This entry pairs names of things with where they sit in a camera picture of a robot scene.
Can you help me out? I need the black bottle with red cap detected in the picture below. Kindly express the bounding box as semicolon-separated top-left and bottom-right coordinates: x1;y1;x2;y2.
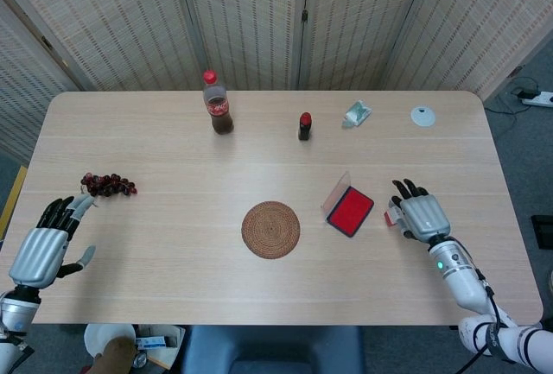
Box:
296;111;313;142

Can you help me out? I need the small blue white carton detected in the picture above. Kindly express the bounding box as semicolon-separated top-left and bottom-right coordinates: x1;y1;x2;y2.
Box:
136;335;168;352

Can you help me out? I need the white round table grommet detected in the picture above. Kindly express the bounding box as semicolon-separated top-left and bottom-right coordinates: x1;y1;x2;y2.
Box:
410;105;437;128

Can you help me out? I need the round woven rattan coaster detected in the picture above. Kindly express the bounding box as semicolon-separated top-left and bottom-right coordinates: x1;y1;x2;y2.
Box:
240;200;302;259

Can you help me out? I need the brown rounded object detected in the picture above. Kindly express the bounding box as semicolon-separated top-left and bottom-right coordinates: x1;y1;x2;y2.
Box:
92;337;139;374

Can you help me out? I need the cardboard box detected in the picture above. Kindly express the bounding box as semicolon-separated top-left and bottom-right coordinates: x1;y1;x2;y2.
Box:
137;325;187;371

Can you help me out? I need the cola bottle with red cap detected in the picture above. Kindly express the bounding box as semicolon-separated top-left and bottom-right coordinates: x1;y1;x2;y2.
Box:
202;69;235;136

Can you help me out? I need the white red stamp block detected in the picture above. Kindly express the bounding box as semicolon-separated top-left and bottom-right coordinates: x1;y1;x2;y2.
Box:
383;200;403;231

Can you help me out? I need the black floor cable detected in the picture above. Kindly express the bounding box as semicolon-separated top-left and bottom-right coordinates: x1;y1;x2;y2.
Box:
483;75;543;142

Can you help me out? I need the white plate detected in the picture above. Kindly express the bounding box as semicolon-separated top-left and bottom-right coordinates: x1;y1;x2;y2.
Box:
84;324;137;360

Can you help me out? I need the blue grey chair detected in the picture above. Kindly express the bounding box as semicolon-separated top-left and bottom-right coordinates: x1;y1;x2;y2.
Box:
181;325;366;374

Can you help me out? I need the yellow flat board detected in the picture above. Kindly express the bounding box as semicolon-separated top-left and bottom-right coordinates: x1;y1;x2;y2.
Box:
0;165;28;237

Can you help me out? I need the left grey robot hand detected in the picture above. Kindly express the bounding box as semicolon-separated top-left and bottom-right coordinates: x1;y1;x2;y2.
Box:
8;194;97;291

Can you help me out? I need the red ink pad with clear lid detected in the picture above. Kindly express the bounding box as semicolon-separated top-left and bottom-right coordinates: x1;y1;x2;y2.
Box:
320;170;375;238

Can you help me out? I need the woven folding screen panel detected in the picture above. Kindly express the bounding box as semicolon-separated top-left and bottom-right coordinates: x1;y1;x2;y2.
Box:
0;0;87;163
384;0;553;103
175;0;312;91
0;0;207;92
297;0;433;91

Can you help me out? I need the white green tissue pack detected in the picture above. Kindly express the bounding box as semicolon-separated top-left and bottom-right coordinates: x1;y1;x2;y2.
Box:
341;99;373;130

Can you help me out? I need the white power strip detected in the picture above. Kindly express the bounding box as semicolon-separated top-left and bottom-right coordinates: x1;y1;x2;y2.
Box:
520;91;553;109

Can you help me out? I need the bunch of dark red grapes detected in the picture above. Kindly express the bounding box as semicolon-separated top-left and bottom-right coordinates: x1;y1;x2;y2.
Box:
79;172;138;198

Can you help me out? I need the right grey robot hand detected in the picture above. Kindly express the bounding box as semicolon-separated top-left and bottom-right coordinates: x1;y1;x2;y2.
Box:
387;178;453;245

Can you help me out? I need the black flat floor object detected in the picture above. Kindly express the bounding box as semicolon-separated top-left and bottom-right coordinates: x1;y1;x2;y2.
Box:
530;214;553;250

